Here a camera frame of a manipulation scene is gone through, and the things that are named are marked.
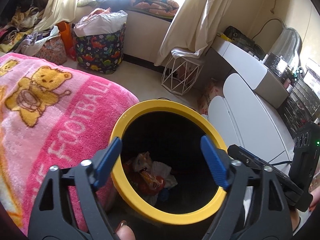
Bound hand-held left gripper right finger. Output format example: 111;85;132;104
200;135;293;240

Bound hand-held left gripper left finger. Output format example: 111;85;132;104
28;137;123;240

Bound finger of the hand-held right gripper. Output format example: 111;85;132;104
227;144;290;183

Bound orange snack wrapper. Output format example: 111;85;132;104
140;170;165;189

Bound red foil wrapper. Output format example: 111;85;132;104
137;181;158;198

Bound blue green snack bag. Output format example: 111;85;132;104
157;189;170;203

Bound yellow rimmed trash bin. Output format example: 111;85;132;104
107;100;228;240

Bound person's left hand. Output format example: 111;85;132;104
116;220;137;240

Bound white drawer cabinet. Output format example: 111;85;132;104
207;74;295;165

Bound pink printed blanket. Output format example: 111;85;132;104
0;52;139;235

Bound clear acrylic organizer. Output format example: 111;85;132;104
262;52;320;135

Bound white vanity desk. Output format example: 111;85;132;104
212;34;290;109

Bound dinosaur print fabric basket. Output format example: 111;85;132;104
72;22;127;75

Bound white cloth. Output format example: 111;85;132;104
171;47;204;61

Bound vanity mirror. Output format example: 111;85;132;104
269;17;303;73

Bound floral fabric bag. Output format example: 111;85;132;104
34;34;68;65

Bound black bag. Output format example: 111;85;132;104
222;26;265;58

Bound yellow box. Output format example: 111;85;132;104
216;32;232;42

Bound orange bag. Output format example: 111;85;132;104
56;21;77;60

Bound grey white clothes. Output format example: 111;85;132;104
19;25;60;53

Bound orange pink cloth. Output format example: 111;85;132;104
85;8;112;20

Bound cream curtain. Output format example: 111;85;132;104
154;0;250;67
34;0;78;33

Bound yellow leopard print blanket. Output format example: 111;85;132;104
0;27;33;53

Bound dark jacket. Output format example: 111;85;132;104
94;0;140;12

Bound light green cloth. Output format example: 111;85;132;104
76;0;98;7

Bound orange patterned quilt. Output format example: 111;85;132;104
129;0;180;18

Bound white wire stool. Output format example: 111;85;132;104
161;52;204;95

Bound black wall cable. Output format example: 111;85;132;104
251;17;283;40

